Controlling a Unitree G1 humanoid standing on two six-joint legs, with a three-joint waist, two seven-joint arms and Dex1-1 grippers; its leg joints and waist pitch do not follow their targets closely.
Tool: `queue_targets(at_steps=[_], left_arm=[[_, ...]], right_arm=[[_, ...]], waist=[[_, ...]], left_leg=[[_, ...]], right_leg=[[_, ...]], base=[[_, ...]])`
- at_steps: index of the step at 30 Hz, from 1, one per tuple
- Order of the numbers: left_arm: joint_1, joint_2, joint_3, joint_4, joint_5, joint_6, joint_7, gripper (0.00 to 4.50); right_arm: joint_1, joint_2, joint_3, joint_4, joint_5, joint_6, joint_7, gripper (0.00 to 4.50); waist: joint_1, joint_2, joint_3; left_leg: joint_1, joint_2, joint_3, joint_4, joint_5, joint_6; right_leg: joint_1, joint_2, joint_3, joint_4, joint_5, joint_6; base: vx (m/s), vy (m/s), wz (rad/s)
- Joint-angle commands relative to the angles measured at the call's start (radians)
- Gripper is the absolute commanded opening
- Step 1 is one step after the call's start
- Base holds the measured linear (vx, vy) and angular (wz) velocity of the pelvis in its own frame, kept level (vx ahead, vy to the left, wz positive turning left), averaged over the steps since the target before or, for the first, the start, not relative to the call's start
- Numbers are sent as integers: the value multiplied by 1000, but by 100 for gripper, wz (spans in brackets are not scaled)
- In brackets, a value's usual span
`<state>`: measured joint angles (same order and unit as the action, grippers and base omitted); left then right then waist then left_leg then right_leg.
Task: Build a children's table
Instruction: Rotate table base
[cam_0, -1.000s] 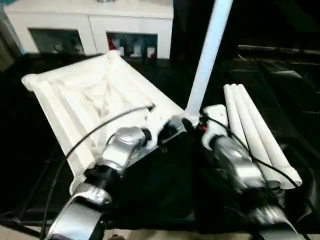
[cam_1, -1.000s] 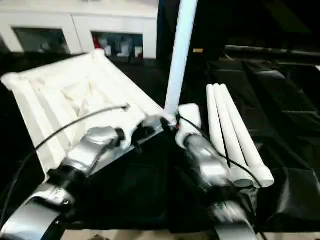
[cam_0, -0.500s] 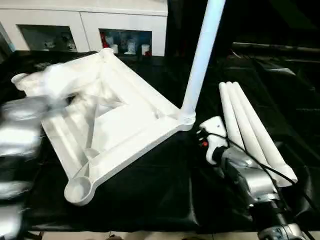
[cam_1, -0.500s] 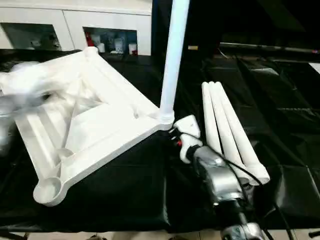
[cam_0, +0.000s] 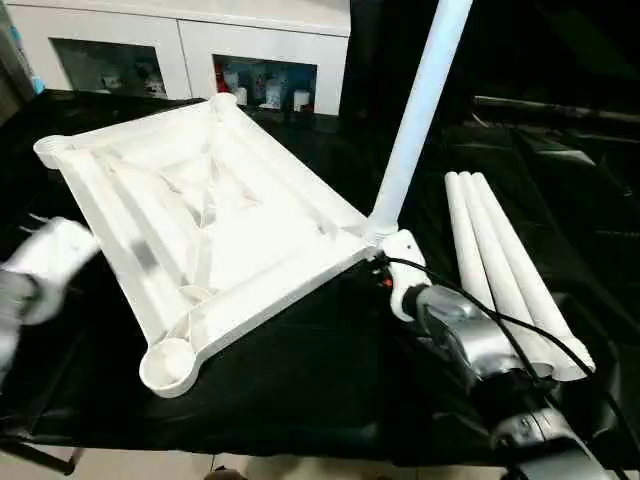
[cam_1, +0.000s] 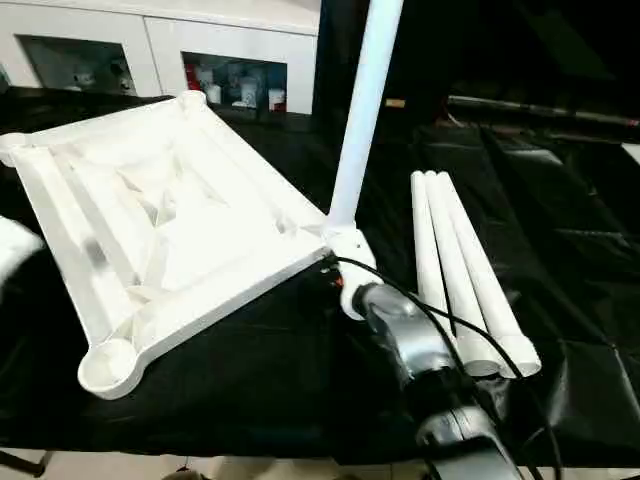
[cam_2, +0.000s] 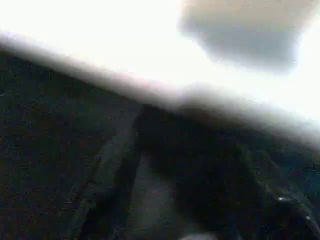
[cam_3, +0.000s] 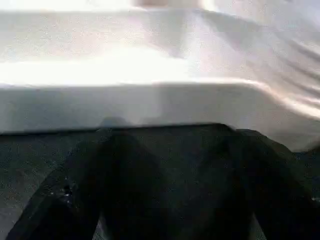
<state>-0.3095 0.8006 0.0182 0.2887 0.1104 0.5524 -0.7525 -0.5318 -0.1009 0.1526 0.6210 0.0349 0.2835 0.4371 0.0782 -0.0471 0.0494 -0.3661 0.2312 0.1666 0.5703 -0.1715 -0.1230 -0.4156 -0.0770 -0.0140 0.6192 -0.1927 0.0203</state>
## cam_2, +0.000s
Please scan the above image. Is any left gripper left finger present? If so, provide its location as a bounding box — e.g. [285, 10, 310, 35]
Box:
[79, 103, 151, 240]

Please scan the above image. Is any black plastic table mat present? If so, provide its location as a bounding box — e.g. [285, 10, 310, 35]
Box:
[0, 47, 320, 240]

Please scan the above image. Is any white plastic table top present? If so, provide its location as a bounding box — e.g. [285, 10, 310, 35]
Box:
[0, 0, 320, 148]

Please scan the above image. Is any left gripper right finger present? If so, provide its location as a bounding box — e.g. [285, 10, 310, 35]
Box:
[147, 104, 320, 240]

